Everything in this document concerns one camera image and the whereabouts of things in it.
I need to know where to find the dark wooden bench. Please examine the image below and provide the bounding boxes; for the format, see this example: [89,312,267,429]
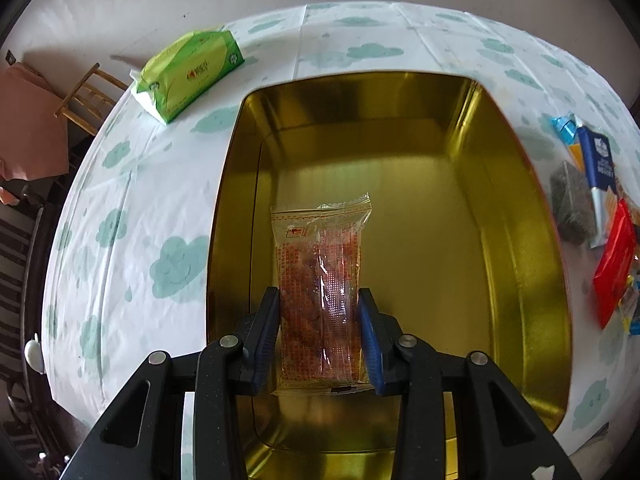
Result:
[1,205,58,411]

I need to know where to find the white trash bin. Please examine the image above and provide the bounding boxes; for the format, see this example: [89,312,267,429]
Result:
[24,337,46,375]

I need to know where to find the cloud print tablecloth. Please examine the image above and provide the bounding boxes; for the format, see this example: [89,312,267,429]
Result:
[42,2,639,479]

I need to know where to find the clear orange snack bag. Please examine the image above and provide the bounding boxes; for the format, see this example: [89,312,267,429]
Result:
[271,194,372,394]

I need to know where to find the pink cloth covered furniture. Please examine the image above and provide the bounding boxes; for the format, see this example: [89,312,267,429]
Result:
[0,62,70,183]

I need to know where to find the green tissue pack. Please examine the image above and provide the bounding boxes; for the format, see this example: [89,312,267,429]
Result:
[130,29,244,125]

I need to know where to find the red snack packet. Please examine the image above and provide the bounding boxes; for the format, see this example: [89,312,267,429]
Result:
[592,198,637,330]

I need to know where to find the gold toffee tin box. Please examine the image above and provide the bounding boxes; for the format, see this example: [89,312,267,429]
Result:
[205,70,573,480]

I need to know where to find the dark seaweed snack block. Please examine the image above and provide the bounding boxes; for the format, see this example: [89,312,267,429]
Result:
[550,162,596,245]

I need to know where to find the blue soda cracker pack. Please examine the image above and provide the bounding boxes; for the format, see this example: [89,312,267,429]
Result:
[577,126,618,248]

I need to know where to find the wooden chair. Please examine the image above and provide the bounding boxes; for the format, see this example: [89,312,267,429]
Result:
[53,63,128,136]

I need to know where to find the yellow small snack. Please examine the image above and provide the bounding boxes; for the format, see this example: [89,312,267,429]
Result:
[618,275,640,336]

